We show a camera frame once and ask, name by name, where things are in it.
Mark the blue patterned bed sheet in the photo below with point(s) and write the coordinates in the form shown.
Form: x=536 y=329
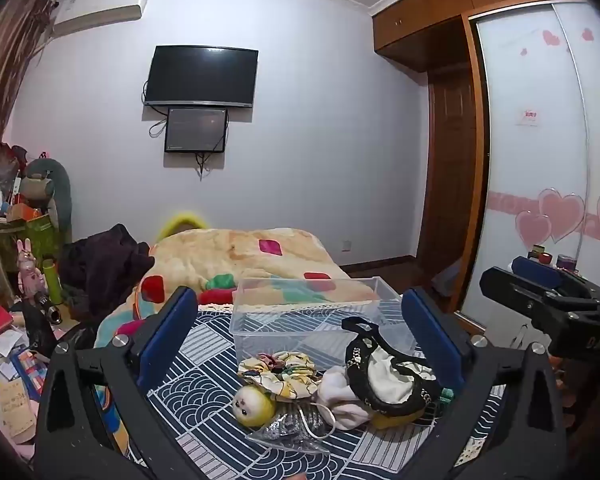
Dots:
x=205 y=410

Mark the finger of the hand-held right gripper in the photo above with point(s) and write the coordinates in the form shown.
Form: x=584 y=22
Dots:
x=510 y=287
x=537 y=270

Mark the wooden overhead cabinet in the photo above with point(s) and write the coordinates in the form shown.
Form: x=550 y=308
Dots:
x=430 y=15

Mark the wall mounted black television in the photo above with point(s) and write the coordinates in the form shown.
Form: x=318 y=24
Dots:
x=201 y=76

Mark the grey green plush toy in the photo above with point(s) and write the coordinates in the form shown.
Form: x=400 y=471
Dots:
x=47 y=185

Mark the pink rabbit doll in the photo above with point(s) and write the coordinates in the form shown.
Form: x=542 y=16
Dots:
x=29 y=272

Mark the dark clothes pile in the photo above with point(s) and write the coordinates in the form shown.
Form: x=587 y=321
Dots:
x=105 y=270

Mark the green box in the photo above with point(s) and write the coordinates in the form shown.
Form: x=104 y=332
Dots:
x=30 y=245

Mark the black and white fabric bag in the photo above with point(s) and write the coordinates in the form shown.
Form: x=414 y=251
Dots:
x=390 y=375

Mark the purple small jar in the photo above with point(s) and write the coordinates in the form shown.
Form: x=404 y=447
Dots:
x=565 y=262

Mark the floral fabric scrunchie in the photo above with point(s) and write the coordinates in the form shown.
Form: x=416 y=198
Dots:
x=285 y=372

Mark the green bottle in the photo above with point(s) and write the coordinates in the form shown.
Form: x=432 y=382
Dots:
x=52 y=282

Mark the clear plastic storage box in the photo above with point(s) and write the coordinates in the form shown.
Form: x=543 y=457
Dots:
x=300 y=320

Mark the white sock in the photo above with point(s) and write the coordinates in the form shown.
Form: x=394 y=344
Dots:
x=342 y=397

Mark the small black wall monitor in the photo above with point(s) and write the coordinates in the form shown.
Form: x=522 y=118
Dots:
x=196 y=129

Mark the pile of papers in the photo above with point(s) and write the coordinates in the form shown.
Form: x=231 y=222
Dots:
x=10 y=385

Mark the red small jar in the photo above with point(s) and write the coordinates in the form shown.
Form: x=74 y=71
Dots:
x=545 y=258

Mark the yellow soft item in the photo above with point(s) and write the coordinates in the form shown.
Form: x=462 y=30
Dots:
x=397 y=419

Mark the brown curtain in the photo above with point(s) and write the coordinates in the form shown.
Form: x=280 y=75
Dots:
x=5 y=75

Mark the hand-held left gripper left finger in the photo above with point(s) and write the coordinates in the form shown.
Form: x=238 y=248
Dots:
x=167 y=340

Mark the white wall air conditioner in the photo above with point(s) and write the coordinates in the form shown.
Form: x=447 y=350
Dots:
x=97 y=12

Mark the small green item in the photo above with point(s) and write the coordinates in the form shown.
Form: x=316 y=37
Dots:
x=446 y=396

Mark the yellow green plush item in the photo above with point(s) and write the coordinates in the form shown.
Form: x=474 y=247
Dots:
x=180 y=222

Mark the yellow doll head toy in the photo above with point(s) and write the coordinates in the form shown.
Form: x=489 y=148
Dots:
x=252 y=405

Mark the brown wooden door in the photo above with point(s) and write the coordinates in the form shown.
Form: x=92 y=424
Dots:
x=447 y=185

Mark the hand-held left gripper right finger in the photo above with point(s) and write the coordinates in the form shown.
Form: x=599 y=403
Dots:
x=432 y=345

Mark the beige fleece blanket colour patches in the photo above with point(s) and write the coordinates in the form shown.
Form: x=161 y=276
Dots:
x=240 y=255

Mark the white wall outlet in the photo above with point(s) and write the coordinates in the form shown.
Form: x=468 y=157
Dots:
x=346 y=246

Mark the white sliding wardrobe door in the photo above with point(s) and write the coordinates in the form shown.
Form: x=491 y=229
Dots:
x=530 y=160

